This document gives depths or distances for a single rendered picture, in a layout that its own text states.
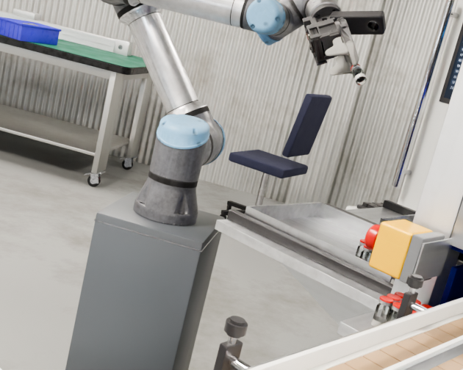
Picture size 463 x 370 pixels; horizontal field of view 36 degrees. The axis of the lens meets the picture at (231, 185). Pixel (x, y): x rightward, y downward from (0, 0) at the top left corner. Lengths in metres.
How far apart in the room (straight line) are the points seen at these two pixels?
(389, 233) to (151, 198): 0.70
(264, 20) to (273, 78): 3.93
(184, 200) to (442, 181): 0.69
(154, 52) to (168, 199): 0.37
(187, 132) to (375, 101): 3.91
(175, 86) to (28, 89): 4.36
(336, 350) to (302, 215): 0.83
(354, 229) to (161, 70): 0.60
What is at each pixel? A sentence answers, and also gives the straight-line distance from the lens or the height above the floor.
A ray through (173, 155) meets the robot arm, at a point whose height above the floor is 0.94.
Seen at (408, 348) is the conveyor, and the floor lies 0.93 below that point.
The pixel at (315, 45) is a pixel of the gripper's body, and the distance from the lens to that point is 1.49.
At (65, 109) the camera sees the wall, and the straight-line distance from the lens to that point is 5.91.
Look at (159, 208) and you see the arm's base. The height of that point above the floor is 0.82.
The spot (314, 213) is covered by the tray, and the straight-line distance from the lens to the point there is 1.60.
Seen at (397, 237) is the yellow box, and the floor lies 1.02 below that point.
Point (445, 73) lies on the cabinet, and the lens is 2.28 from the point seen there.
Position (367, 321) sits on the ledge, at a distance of 1.09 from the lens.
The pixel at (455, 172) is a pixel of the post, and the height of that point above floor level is 1.12.
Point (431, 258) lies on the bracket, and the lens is 1.06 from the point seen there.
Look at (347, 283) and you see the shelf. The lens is 1.22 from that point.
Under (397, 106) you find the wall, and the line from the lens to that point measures 5.40.
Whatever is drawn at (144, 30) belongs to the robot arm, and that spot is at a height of 1.19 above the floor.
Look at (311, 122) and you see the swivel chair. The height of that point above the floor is 0.75.
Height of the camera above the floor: 1.26
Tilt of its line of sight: 13 degrees down
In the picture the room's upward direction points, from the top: 14 degrees clockwise
